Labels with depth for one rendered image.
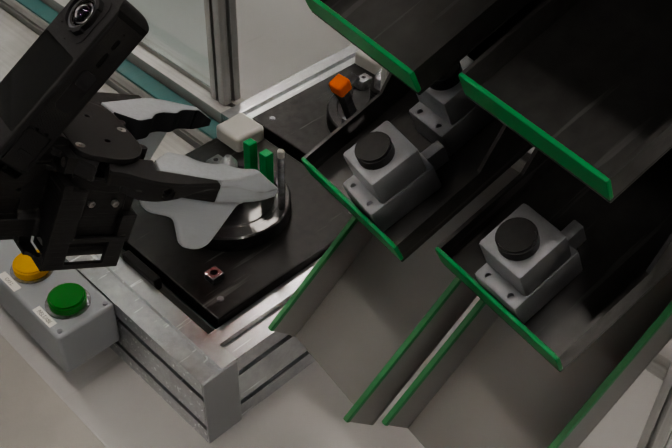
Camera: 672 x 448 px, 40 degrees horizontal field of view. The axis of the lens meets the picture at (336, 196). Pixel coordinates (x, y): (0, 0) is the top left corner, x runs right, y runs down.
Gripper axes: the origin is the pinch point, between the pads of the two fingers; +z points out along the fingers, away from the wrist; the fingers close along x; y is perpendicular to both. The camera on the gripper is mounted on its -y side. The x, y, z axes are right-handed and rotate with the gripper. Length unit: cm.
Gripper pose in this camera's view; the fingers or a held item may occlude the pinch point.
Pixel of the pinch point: (233, 145)
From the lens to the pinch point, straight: 65.2
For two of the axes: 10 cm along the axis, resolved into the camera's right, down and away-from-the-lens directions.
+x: 5.7, 5.5, -6.0
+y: -3.7, 8.3, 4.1
